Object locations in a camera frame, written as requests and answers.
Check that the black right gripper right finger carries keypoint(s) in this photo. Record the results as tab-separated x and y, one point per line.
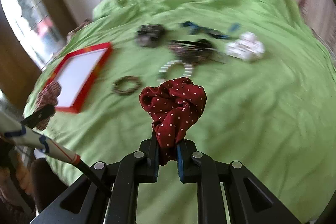
228	193

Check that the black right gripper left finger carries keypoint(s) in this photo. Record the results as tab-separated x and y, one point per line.
113	199

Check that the pink knitted scrunchie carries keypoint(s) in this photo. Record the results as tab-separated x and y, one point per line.
48	96

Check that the red polka dot scrunchie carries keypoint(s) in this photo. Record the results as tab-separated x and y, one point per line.
174	107

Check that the white patterned scrunchie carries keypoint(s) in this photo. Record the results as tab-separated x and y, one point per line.
246	48

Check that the grey black furry scrunchie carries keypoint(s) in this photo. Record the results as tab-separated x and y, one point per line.
149	35

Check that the red framed white tray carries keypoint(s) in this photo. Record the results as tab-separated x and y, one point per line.
76	74

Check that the window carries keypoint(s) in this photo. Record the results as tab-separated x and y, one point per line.
34	29

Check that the green bed sheet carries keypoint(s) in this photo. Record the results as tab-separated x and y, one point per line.
275	115

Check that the striped pink blanket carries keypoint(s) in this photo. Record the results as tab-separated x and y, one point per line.
319	15

